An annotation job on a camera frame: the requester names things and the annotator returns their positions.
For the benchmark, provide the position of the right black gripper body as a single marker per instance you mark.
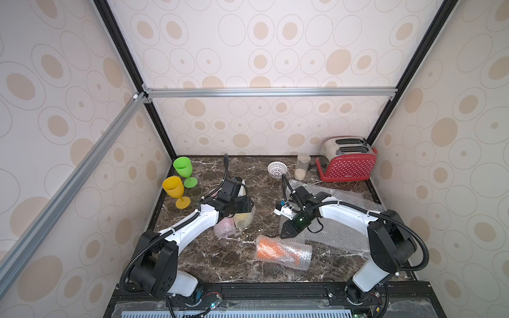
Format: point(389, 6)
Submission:
point(292, 226)

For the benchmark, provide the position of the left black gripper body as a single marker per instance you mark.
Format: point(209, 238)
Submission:
point(241, 205)

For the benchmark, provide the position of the orange bubble glass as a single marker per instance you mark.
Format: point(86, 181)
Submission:
point(285, 252)

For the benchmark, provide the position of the beige bubble glass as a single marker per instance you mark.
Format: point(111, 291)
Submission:
point(174, 187)

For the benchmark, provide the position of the green wine glass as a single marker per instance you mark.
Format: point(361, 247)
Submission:
point(183, 166)

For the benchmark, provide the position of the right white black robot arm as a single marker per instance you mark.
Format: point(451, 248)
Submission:
point(393, 245)

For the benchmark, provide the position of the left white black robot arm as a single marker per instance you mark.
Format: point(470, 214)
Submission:
point(153, 268)

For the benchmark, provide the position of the yellow bubble wrapped glass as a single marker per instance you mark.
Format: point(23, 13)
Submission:
point(244, 220)

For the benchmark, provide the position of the pink bubble wrapped glass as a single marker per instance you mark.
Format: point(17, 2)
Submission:
point(225, 228)

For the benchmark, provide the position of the clear jar with powder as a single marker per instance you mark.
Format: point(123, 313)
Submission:
point(302, 165)

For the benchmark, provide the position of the white sink strainer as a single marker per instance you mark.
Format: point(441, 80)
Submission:
point(277, 169)

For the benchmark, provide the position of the red toaster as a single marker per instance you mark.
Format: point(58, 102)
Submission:
point(346, 159)

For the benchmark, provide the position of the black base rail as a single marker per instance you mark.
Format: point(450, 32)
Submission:
point(394, 299)

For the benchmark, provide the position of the horizontal aluminium rail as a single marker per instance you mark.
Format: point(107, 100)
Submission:
point(267, 92)

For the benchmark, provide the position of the left diagonal aluminium rail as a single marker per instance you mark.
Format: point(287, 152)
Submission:
point(39, 229)

